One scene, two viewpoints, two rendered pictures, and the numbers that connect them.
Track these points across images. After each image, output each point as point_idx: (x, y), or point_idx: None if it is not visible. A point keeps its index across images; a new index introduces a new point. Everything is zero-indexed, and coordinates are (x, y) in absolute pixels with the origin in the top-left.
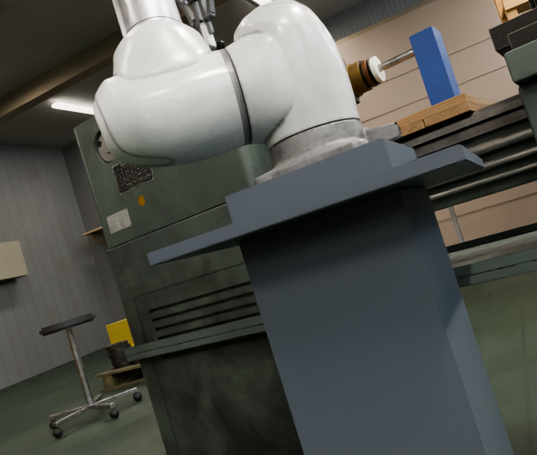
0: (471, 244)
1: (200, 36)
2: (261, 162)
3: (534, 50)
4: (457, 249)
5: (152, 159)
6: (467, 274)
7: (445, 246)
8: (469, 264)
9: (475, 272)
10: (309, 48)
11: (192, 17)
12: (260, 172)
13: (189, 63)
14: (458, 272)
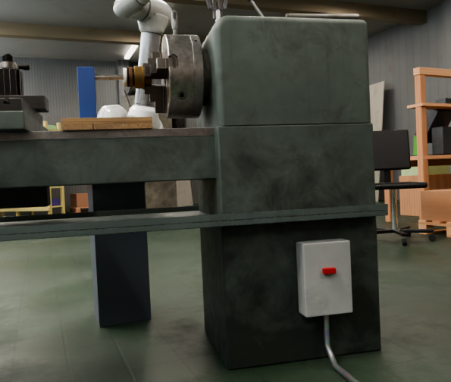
0: (129, 223)
1: (129, 110)
2: (198, 120)
3: None
4: (144, 223)
5: None
6: (98, 215)
7: (92, 196)
8: (95, 211)
9: (94, 215)
10: None
11: (223, 2)
12: (197, 127)
13: None
14: (101, 213)
